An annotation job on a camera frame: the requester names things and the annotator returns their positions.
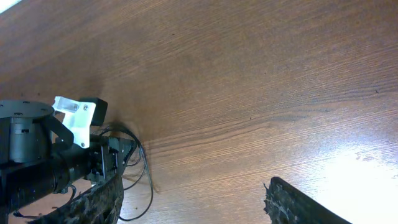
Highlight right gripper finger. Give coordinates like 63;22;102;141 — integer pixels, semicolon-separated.
264;177;350;224

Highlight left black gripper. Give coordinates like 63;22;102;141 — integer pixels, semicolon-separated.
29;136;137;224

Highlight black thin usb cable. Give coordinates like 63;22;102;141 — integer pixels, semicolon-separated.
99;124;155;222

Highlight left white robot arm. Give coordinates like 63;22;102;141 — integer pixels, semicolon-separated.
1;96;137;214

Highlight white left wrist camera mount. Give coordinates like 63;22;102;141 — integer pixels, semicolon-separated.
52;96;96;149

